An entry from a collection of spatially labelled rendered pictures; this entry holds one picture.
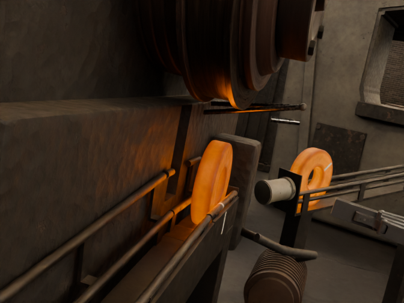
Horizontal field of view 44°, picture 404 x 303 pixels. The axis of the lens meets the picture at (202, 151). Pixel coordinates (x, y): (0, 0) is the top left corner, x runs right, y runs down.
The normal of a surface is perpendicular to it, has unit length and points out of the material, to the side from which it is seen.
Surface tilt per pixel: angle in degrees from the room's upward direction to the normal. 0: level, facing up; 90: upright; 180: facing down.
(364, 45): 90
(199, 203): 106
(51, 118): 67
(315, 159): 89
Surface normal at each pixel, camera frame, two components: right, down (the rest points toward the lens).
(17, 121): 0.94, -0.16
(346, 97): -0.49, 0.06
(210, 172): -0.15, -0.32
